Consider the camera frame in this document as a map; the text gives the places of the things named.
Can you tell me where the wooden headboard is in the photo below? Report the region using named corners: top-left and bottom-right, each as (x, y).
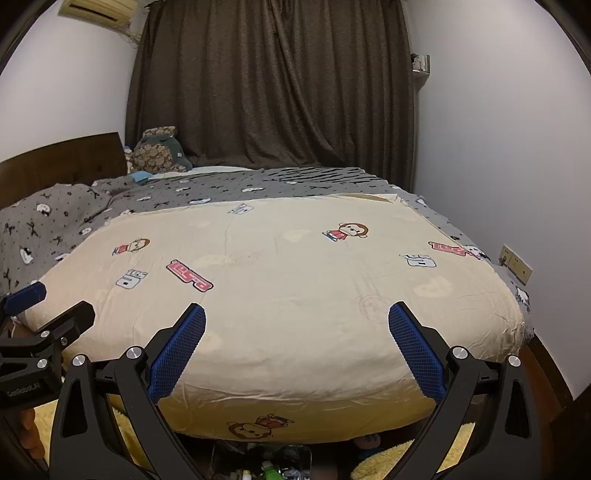
top-left (0, 132), bottom-right (129, 204)

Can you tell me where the patterned plush toy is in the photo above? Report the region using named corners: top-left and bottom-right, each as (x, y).
top-left (126, 126), bottom-right (194, 175)

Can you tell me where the yellow fuzzy mat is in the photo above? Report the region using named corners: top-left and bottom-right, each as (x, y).
top-left (33, 399), bottom-right (477, 480)

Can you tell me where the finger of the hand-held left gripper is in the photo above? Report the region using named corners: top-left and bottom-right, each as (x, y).
top-left (0, 301), bottom-right (96, 367)
top-left (0, 282), bottom-right (48, 318)

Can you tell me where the clear lined waste bin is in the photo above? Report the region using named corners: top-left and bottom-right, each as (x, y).
top-left (211, 442), bottom-right (315, 480)

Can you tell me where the dark blue slipper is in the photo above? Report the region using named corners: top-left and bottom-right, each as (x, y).
top-left (353, 434), bottom-right (385, 459)

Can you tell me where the wall air conditioner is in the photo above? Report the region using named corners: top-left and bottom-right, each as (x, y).
top-left (58, 0), bottom-right (139, 21)

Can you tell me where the dark brown curtain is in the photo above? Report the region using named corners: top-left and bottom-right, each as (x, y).
top-left (126, 0), bottom-right (419, 192)

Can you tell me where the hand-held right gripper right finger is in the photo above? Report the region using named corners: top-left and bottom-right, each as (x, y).
top-left (389, 302), bottom-right (546, 480)

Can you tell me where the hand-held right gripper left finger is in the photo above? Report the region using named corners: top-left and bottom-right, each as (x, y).
top-left (48, 303), bottom-right (206, 480)

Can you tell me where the cream cartoon printed blanket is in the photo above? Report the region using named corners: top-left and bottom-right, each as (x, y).
top-left (23, 193), bottom-right (527, 441)

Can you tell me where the grey printed pillow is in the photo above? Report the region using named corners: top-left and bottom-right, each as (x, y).
top-left (0, 183), bottom-right (114, 296)

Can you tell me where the wall socket plate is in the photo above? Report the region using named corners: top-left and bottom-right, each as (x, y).
top-left (499, 244), bottom-right (533, 285)

